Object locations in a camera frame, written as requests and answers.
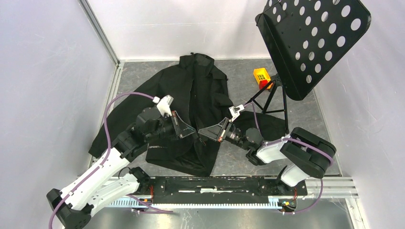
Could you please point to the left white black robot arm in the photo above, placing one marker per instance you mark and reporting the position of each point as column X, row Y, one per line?
column 77, row 203

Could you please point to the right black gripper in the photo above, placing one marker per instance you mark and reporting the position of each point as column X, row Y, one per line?
column 222, row 128

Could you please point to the yellow and red toy block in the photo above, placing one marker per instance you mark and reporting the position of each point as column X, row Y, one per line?
column 262, row 77

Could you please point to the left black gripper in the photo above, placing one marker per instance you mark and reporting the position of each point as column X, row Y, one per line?
column 180, row 129

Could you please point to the aluminium frame rail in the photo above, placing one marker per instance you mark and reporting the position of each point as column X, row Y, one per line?
column 333, row 187

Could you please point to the black zip jacket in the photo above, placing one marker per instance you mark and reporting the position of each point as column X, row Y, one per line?
column 201, row 99

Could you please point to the white slotted cable duct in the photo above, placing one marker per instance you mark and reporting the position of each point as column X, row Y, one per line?
column 270, row 203

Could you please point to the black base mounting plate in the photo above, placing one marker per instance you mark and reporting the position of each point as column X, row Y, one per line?
column 198, row 198

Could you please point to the black perforated music stand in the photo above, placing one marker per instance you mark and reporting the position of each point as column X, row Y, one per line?
column 306, row 38

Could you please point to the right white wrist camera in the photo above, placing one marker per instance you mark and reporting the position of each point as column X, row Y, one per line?
column 235, row 112

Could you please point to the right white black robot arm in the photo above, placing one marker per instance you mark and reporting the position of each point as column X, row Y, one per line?
column 309, row 154

